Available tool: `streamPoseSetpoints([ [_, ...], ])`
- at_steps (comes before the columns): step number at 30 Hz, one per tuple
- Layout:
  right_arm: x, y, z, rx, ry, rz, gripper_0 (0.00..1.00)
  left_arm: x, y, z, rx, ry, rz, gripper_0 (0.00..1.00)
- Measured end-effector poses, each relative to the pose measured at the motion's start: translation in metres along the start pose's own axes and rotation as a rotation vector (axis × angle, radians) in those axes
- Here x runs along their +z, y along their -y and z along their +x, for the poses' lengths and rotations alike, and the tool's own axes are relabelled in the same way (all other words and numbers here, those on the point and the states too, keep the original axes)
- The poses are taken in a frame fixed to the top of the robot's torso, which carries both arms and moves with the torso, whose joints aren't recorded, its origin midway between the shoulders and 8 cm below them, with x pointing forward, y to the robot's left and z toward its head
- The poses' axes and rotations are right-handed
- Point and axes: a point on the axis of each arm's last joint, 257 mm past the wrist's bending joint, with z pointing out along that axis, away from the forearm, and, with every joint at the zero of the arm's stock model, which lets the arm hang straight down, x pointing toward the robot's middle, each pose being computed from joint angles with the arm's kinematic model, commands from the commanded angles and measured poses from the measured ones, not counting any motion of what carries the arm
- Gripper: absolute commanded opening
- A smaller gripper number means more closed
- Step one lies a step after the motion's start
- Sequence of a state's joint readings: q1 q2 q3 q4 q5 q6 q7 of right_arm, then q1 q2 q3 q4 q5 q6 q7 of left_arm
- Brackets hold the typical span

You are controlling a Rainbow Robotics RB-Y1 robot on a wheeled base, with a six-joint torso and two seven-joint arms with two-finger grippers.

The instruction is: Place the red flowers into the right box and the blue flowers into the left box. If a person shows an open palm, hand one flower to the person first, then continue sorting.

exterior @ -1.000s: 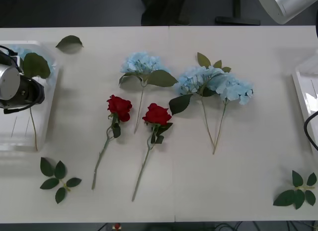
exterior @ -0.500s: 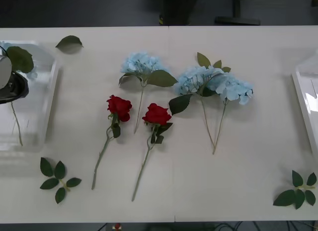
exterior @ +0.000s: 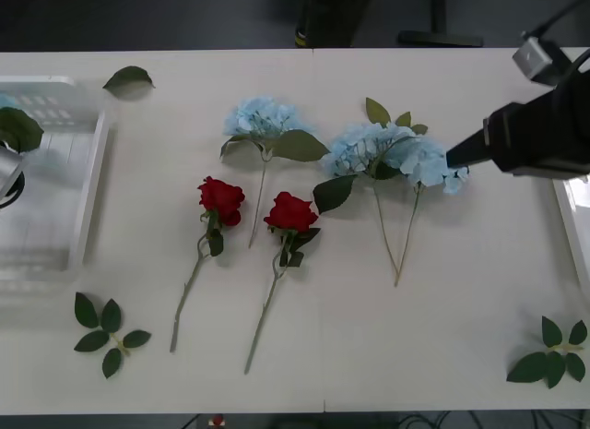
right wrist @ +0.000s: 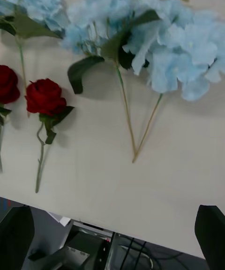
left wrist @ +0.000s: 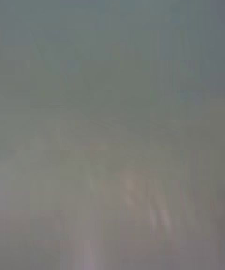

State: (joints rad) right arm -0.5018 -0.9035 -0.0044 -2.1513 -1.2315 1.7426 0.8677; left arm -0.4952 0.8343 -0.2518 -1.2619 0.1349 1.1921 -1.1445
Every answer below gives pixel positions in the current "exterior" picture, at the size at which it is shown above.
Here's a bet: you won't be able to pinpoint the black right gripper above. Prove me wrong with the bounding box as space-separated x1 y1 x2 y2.
444 77 590 177

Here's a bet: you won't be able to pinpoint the pale blue flower, bare stem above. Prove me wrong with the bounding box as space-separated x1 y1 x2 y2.
395 136 470 276

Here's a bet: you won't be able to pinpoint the shallow white box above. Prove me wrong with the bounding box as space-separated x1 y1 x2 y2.
550 174 590 311
0 76 112 297

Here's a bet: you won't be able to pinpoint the red rose with green stem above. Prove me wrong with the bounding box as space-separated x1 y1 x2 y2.
169 175 246 354
242 191 322 375

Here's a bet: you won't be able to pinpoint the black machine base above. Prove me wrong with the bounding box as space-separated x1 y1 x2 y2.
293 0 372 49

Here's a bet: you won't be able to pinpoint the pale blue flower, long stem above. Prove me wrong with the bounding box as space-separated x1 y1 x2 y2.
219 95 331 249

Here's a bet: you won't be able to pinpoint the green leaf twig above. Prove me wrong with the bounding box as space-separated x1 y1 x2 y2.
73 291 153 380
505 316 589 390

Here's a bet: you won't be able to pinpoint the single loose green leaf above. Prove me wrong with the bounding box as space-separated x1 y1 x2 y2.
101 66 156 91

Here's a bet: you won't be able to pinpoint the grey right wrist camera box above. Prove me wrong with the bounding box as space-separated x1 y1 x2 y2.
512 36 561 87

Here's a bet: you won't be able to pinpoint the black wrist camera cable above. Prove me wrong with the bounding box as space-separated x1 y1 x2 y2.
521 0 590 41

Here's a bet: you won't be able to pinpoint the black floor cables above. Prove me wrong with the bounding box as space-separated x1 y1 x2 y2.
391 410 590 429

